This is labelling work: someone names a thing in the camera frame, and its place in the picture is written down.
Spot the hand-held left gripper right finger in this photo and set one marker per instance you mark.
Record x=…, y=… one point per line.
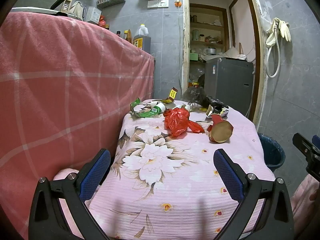
x=227, y=172

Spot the blue lined trash bin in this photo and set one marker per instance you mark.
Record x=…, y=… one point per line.
x=271, y=152

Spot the wooden wall shelves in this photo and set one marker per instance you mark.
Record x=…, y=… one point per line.
x=207, y=25

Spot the cream rubber gloves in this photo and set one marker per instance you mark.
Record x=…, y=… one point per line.
x=283, y=30

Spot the orange seasoning pouch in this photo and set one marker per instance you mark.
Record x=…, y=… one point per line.
x=127, y=37

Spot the wooden door frame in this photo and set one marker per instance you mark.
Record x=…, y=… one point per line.
x=260, y=55

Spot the green box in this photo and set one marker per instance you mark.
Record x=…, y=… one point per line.
x=194, y=56

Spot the white packet with yellow edge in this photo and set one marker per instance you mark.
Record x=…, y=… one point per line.
x=209, y=110

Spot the white wall socket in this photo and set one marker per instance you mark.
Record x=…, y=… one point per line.
x=163, y=3

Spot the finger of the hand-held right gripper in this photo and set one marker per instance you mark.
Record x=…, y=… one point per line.
x=316, y=141
x=301, y=142

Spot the grey washing machine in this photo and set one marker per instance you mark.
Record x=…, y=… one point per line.
x=227, y=85

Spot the red plastic bag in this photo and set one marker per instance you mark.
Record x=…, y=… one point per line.
x=177, y=121

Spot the yellow brown small box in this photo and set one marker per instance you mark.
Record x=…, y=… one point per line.
x=172, y=93

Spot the white rice cooker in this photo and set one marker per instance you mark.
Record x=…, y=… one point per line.
x=241, y=57

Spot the white cup with green label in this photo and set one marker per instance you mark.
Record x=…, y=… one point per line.
x=158, y=107

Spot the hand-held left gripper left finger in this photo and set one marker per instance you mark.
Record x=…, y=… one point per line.
x=96, y=172

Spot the person's pink fleece clothing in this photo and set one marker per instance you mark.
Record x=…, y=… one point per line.
x=65, y=173

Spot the green jar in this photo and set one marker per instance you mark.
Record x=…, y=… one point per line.
x=195, y=35

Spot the red bag on counter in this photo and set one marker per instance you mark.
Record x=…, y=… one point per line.
x=102, y=21

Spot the white wall switch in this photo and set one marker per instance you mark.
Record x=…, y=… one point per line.
x=152, y=3

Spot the person's right forearm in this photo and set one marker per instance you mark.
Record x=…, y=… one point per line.
x=303, y=205

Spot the pink floral tablecloth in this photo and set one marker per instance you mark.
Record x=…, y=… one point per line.
x=175, y=180

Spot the crushed red paper cup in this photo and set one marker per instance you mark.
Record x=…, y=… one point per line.
x=221, y=130

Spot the beige hanging towel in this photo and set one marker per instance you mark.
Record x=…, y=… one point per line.
x=76, y=10

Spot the wooden brush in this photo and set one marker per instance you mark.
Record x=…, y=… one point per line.
x=67, y=3

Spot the white printed wrapper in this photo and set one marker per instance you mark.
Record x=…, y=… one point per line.
x=224, y=112

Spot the white wall rack basket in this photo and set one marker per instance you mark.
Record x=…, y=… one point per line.
x=111, y=1

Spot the orange wall hook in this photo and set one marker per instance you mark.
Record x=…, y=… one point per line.
x=177, y=4

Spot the large dark oil bottle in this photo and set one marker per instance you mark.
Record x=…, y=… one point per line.
x=142, y=41

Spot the metal cooking pot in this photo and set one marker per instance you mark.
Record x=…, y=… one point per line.
x=210, y=50

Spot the black plastic bag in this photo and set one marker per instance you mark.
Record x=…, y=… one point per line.
x=192, y=95
x=215, y=102

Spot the green plastic wrapper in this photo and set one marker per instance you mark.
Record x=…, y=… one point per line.
x=145, y=113

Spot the red plaid cloth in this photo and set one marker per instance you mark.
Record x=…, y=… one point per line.
x=62, y=80

